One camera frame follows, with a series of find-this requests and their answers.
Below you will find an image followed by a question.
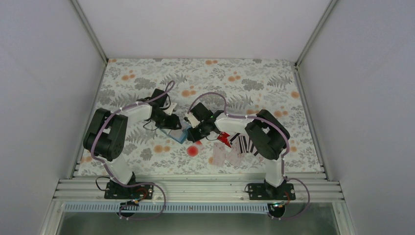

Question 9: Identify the teal card holder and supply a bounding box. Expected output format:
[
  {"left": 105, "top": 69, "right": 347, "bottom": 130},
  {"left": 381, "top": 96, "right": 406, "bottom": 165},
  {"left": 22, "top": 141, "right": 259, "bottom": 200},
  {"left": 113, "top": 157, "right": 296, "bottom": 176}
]
[{"left": 160, "top": 122, "right": 191, "bottom": 144}]

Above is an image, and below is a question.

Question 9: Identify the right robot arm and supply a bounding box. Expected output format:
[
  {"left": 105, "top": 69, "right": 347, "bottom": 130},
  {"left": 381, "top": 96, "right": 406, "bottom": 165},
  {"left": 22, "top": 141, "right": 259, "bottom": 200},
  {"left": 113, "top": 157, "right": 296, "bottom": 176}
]
[{"left": 184, "top": 103, "right": 290, "bottom": 199}]

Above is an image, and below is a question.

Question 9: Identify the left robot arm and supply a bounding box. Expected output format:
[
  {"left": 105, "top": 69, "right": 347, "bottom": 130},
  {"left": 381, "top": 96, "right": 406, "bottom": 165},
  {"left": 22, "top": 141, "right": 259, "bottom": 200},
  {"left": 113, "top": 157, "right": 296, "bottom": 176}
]
[{"left": 83, "top": 89, "right": 182, "bottom": 198}]

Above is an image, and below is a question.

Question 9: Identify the red bank card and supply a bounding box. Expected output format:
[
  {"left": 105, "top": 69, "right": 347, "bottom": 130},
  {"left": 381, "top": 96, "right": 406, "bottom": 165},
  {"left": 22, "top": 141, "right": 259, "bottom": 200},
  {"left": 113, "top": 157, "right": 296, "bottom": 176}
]
[{"left": 216, "top": 132, "right": 231, "bottom": 148}]

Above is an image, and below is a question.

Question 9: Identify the black striped card pile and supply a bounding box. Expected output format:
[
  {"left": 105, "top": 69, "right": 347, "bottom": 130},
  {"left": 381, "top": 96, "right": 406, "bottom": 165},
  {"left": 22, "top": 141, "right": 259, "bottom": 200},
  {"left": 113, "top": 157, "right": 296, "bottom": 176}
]
[{"left": 229, "top": 133, "right": 258, "bottom": 156}]

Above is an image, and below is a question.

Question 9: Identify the floral table mat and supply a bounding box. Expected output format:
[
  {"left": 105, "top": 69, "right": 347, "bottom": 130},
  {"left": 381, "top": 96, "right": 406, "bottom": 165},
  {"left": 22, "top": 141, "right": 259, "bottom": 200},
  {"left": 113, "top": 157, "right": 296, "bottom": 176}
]
[{"left": 78, "top": 58, "right": 325, "bottom": 176}]

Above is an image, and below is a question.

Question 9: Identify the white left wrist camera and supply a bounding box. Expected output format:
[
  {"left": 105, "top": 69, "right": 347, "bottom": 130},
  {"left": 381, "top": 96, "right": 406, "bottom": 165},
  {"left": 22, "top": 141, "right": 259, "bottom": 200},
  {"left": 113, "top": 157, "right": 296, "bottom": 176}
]
[{"left": 164, "top": 102, "right": 177, "bottom": 115}]

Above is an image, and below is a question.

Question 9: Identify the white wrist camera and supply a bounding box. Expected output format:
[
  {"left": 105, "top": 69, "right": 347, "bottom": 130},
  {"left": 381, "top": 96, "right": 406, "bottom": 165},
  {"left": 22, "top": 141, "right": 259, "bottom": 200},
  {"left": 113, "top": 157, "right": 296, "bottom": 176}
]
[
  {"left": 185, "top": 112, "right": 200, "bottom": 128},
  {"left": 164, "top": 102, "right": 177, "bottom": 115}
]

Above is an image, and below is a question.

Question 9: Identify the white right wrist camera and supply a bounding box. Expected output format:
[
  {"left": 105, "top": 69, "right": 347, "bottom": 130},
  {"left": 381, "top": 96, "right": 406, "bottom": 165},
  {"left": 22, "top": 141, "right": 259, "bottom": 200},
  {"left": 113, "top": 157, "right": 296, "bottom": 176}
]
[{"left": 185, "top": 112, "right": 200, "bottom": 128}]

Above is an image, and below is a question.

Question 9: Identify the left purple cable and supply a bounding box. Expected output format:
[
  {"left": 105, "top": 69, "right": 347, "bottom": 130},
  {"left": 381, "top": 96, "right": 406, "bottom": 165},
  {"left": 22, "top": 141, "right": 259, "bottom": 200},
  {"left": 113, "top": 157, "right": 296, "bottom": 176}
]
[{"left": 90, "top": 80, "right": 167, "bottom": 221}]

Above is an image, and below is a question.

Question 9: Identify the purple cable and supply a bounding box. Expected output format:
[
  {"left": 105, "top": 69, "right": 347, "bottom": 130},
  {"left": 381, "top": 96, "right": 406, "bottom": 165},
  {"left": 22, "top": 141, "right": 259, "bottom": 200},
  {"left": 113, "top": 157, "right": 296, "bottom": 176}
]
[
  {"left": 186, "top": 92, "right": 311, "bottom": 222},
  {"left": 90, "top": 80, "right": 167, "bottom": 221}
]

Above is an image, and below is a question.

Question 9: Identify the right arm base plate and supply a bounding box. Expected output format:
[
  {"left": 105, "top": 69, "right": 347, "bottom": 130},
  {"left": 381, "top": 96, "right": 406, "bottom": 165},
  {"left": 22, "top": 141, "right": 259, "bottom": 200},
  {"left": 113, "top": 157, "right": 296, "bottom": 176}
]
[{"left": 244, "top": 181, "right": 296, "bottom": 201}]

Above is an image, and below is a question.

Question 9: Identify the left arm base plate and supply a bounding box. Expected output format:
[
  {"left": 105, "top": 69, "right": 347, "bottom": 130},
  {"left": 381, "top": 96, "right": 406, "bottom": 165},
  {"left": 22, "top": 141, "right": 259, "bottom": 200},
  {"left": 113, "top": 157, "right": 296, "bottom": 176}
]
[{"left": 104, "top": 181, "right": 154, "bottom": 200}]

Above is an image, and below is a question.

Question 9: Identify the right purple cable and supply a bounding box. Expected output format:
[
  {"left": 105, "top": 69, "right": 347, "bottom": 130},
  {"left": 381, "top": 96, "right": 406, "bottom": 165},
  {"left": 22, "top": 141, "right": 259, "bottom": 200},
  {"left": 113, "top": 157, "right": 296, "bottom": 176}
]
[{"left": 186, "top": 92, "right": 311, "bottom": 222}]

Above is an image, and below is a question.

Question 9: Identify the aluminium rail frame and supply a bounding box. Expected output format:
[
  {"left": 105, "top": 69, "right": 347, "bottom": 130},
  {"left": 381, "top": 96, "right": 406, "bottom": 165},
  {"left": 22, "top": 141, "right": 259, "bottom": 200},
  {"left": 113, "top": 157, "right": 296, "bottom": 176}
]
[{"left": 53, "top": 173, "right": 345, "bottom": 203}]

